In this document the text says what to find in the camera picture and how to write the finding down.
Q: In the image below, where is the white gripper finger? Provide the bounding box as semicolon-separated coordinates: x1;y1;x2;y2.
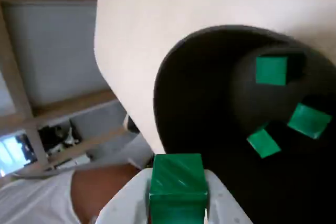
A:
203;169;255;224
97;168;154;224

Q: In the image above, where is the bright lit screen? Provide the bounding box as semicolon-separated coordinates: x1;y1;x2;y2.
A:
0;129;37;176

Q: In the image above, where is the person's bare forearm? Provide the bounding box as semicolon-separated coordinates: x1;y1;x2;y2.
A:
70;165;144;222

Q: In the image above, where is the white shirt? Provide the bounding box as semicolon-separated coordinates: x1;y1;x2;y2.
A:
0;170;106;224

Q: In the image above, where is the green cube block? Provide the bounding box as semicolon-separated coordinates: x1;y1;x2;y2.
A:
246;126;282;159
255;55;289;87
287;102;333;140
149;153;211;224

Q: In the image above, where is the black pot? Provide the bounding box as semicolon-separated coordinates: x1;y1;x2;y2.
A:
153;24;336;224

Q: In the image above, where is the black white shelf clutter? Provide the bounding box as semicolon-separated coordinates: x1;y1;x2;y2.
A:
38;123;82;154

